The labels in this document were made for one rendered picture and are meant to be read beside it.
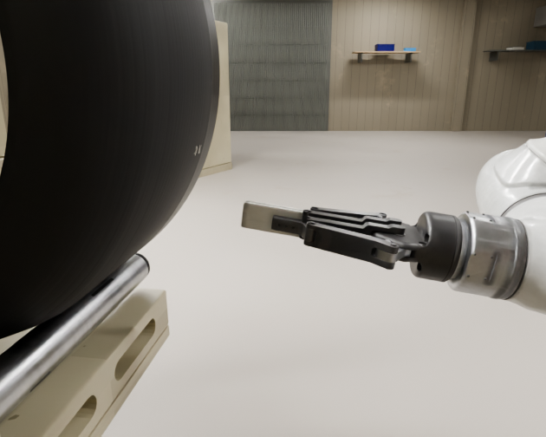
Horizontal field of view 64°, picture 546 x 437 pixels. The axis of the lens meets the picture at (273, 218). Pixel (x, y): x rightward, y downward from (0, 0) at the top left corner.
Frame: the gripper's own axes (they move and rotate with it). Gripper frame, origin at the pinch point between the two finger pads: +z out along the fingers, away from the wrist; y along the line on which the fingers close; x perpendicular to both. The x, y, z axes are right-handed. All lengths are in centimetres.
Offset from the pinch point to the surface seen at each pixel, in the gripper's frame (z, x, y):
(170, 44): 9.1, -16.7, 11.2
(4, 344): 35.6, 25.6, -0.7
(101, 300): 18.5, 12.4, 4.1
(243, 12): 271, -174, -1158
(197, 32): 9.6, -18.5, 3.3
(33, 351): 19.0, 12.0, 15.6
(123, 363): 15.8, 21.2, 3.5
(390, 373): -46, 95, -116
